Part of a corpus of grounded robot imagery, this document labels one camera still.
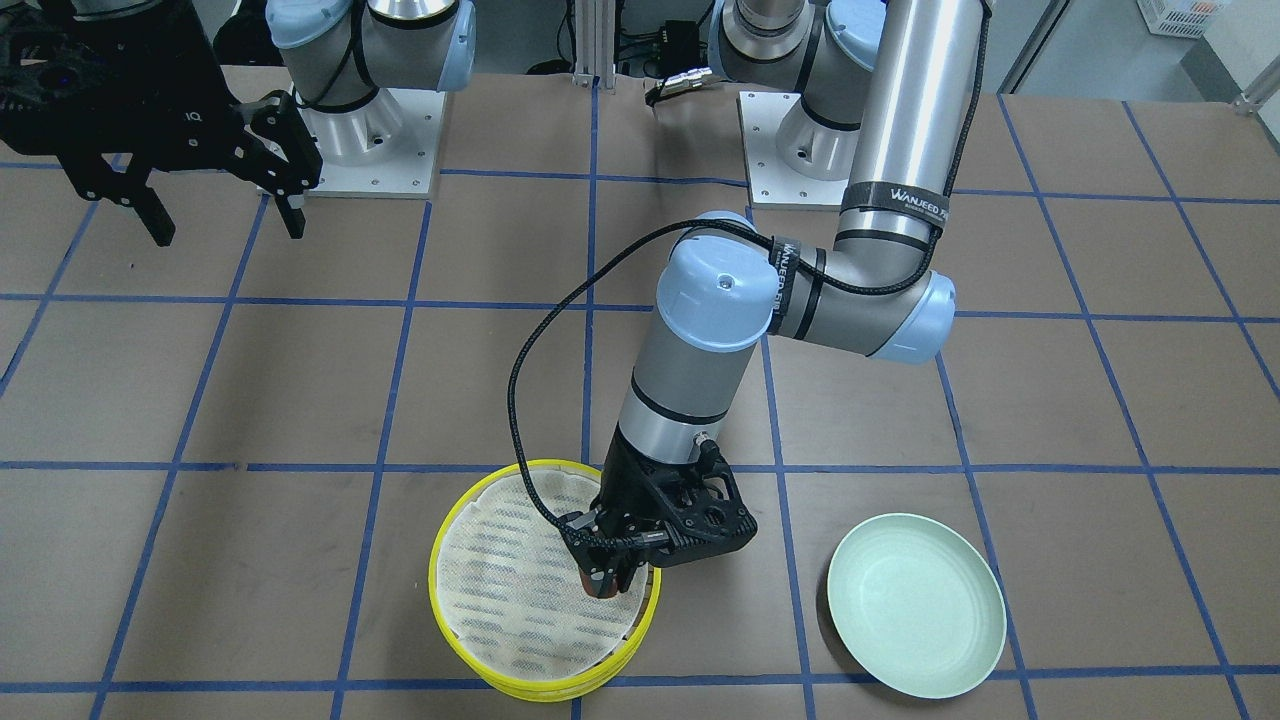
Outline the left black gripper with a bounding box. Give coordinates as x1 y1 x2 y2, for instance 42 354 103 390
557 436 758 600

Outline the yellow bamboo steamer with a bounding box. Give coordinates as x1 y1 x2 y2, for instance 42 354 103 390
429 459 663 691
431 591 660 703

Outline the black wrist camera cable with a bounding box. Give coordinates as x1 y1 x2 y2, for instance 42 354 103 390
507 0 993 546

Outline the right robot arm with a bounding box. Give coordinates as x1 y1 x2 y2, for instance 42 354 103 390
3 1 476 247

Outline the brown steamed bun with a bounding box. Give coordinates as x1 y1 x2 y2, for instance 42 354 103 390
579 568 623 600

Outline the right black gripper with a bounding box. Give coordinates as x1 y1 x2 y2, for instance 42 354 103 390
3 1 323 249

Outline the aluminium frame post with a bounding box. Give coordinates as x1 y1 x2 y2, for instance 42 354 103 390
571 0 621 94

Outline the light green plate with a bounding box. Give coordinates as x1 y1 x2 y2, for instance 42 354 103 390
826 512 1009 700

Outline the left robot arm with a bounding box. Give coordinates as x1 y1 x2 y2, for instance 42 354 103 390
552 1 995 598

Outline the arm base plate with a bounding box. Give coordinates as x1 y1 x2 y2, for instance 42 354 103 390
301 88 449 200
739 90 859 211

